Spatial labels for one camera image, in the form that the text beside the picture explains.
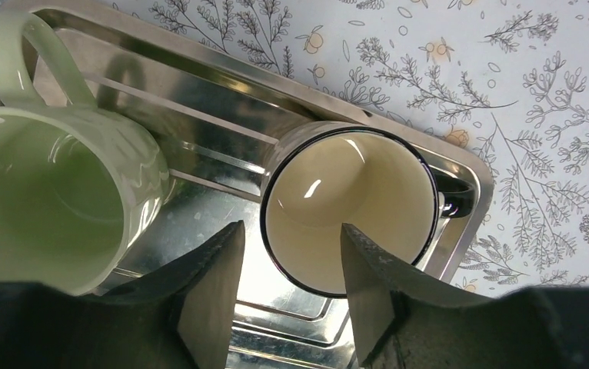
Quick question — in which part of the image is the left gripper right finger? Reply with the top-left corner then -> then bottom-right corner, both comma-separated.
341,224 -> 509,368

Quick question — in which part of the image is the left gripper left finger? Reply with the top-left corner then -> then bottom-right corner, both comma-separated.
105,221 -> 245,368

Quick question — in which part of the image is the beige mug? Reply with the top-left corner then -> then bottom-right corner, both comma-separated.
260,121 -> 475,298

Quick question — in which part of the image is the light green mug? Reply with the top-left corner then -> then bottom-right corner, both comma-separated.
0,10 -> 170,295

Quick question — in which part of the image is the metal serving tray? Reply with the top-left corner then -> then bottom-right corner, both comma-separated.
0,1 -> 494,368

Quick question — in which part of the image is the floral patterned table mat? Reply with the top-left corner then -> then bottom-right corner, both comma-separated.
111,1 -> 589,296

